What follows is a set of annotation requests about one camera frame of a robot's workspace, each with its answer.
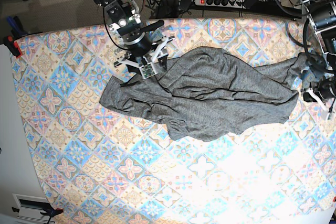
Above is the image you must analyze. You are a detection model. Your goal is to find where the red black clamp upper left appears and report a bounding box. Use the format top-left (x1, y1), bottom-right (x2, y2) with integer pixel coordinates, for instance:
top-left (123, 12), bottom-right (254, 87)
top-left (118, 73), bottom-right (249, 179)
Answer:
top-left (3, 36), bottom-right (22, 58)

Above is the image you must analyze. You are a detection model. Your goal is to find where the patterned tile tablecloth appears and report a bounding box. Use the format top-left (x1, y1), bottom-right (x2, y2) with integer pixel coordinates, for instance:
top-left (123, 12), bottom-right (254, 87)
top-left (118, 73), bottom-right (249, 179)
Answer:
top-left (11, 26), bottom-right (335, 223)

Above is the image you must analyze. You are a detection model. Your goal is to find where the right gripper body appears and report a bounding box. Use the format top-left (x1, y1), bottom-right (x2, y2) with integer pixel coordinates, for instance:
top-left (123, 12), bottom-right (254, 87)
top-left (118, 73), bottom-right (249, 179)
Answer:
top-left (113, 29), bottom-right (175, 73)

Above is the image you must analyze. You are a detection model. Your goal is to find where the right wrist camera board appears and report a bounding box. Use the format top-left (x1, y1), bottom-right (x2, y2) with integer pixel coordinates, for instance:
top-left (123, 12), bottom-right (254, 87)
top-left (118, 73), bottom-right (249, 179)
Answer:
top-left (139, 63), bottom-right (158, 79)

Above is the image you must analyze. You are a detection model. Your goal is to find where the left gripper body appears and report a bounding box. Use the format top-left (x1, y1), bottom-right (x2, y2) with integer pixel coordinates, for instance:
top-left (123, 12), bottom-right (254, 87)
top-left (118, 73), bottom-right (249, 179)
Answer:
top-left (300, 69), bottom-right (335, 119)

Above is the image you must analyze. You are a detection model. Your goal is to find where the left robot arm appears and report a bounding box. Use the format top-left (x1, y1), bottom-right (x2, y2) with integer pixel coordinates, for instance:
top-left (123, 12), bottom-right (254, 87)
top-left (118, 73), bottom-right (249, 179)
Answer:
top-left (300, 0), bottom-right (335, 121)

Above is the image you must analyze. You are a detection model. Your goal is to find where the grey t-shirt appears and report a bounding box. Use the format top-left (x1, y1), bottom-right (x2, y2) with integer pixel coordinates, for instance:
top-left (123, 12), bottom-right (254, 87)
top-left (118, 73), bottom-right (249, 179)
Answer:
top-left (99, 47), bottom-right (308, 142)

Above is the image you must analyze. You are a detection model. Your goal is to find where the black orange clamp lower left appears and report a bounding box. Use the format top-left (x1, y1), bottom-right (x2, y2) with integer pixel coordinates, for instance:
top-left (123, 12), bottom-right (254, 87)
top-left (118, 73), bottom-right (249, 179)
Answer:
top-left (40, 208), bottom-right (64, 223)

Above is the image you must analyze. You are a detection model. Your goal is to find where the white power strip red switch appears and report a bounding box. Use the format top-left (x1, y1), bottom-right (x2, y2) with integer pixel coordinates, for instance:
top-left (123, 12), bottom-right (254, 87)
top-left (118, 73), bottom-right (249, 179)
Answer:
top-left (194, 0), bottom-right (245, 9)

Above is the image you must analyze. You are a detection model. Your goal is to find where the white tray lower left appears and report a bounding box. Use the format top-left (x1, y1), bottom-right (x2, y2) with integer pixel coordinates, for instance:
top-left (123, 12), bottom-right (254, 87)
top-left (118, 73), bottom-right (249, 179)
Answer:
top-left (12, 194), bottom-right (51, 221)

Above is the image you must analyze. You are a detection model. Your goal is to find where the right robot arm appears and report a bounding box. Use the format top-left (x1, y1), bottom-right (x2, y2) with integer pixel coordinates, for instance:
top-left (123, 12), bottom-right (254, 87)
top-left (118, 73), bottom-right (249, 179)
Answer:
top-left (94, 0), bottom-right (174, 79)

